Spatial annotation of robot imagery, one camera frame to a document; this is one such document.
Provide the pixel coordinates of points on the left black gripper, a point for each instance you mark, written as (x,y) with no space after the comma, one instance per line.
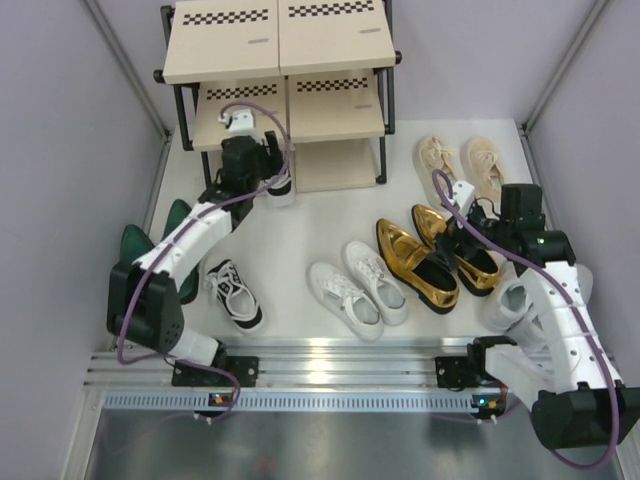
(271,162)

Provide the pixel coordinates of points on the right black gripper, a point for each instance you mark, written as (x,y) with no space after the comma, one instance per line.
(447,241)

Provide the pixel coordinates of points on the black white sneaker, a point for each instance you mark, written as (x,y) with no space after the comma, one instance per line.
(233,294)
(282,193)

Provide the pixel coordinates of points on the white sneaker one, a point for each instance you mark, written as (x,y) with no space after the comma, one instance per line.
(370,271)
(340,296)

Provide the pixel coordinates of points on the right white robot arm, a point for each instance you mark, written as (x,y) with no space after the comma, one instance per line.
(583,401)

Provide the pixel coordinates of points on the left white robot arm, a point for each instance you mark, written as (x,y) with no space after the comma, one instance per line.
(144,305)

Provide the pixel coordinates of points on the right green pointed shoe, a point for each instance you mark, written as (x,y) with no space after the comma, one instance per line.
(179,213)

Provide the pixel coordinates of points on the green pointed shoe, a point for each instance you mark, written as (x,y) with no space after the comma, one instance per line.
(179,213)
(134,244)

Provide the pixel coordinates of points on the beige black-framed shoe shelf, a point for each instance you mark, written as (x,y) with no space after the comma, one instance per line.
(320,72)

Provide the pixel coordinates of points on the left green pointed shoe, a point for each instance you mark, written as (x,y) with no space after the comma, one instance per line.
(134,244)

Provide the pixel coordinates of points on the gold loafer right one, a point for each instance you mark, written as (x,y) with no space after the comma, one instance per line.
(477,270)

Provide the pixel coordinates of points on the gold loafer one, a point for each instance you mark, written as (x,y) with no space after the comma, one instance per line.
(477,270)
(416,266)

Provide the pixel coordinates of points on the gold loafer left one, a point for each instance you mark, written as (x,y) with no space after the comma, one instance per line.
(416,266)

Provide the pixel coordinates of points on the beige sneaker right one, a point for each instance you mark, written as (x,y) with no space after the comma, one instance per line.
(481,162)

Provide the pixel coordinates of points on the beige sneaker one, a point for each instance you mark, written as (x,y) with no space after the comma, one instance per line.
(433,153)
(481,162)

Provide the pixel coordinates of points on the white chunky sneaker left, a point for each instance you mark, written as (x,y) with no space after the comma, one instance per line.
(505,306)

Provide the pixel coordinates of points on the white chunky sneaker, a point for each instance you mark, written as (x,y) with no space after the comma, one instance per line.
(533,338)
(505,306)

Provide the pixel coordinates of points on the beige sneaker left one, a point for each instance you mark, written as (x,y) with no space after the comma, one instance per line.
(433,153)

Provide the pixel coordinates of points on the white chunky sneaker right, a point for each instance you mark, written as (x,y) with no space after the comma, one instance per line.
(533,338)

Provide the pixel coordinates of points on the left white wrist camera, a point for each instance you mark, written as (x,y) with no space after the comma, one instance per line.
(238,123)

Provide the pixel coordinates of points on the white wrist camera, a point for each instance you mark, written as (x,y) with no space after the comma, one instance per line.
(462,197)
(238,123)

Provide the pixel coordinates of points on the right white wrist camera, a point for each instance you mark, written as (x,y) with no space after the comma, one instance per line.
(462,197)

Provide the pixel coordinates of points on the perforated grey cable duct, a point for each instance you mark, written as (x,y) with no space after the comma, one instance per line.
(273,401)

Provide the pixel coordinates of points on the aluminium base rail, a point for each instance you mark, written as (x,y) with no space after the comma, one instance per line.
(288,364)

